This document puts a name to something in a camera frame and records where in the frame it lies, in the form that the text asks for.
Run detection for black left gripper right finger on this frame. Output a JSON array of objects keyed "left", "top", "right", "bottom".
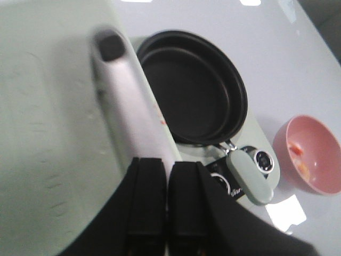
[{"left": 168, "top": 162, "right": 318, "bottom": 255}]

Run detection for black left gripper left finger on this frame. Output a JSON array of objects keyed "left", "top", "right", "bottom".
[{"left": 61, "top": 158, "right": 167, "bottom": 255}]

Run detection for pink shrimp pieces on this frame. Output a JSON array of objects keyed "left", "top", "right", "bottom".
[{"left": 288, "top": 142, "right": 311, "bottom": 181}]

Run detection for pink plastic bowl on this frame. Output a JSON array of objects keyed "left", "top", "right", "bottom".
[{"left": 273, "top": 115, "right": 340, "bottom": 196}]

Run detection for mint green sandwich maker lid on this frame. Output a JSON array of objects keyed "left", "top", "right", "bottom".
[{"left": 1, "top": 1, "right": 181, "bottom": 255}]

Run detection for left silver control knob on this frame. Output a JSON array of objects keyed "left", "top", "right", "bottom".
[{"left": 206, "top": 162, "right": 231, "bottom": 195}]

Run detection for silver control knob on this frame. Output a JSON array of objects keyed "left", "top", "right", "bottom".
[
  {"left": 252, "top": 149, "right": 274, "bottom": 178},
  {"left": 206, "top": 162, "right": 231, "bottom": 195}
]

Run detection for right silver control knob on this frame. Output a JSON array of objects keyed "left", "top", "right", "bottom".
[{"left": 252, "top": 149, "right": 274, "bottom": 178}]

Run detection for black round frying pan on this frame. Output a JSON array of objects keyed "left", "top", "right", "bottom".
[{"left": 136, "top": 30, "right": 275, "bottom": 206}]

